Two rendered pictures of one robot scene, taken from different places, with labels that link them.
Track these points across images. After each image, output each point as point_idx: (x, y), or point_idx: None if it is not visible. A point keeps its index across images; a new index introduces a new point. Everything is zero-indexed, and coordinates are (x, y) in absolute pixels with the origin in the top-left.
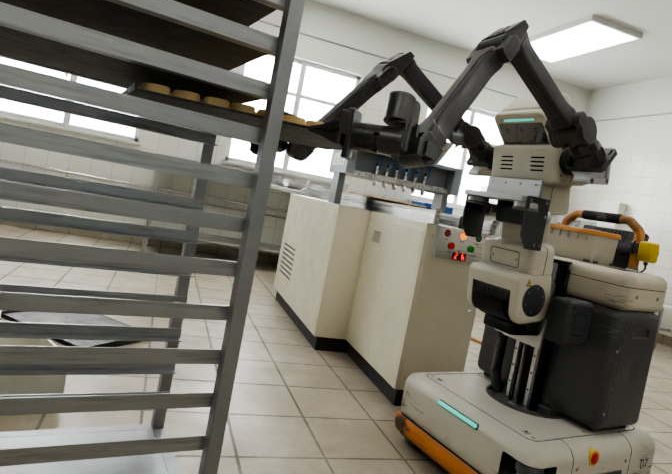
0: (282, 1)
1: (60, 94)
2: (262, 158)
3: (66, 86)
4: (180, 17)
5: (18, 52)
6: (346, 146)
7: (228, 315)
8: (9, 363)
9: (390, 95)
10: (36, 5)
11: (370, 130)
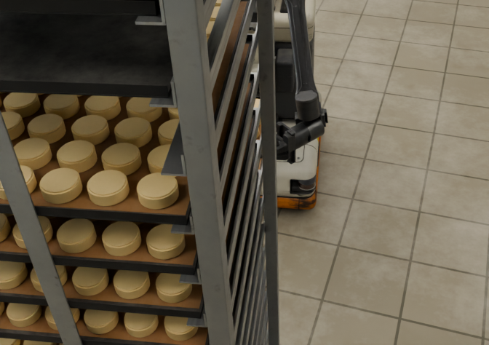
0: (260, 114)
1: (244, 325)
2: (276, 215)
3: (244, 318)
4: (251, 204)
5: None
6: (294, 156)
7: (270, 298)
8: None
9: (305, 103)
10: None
11: (305, 137)
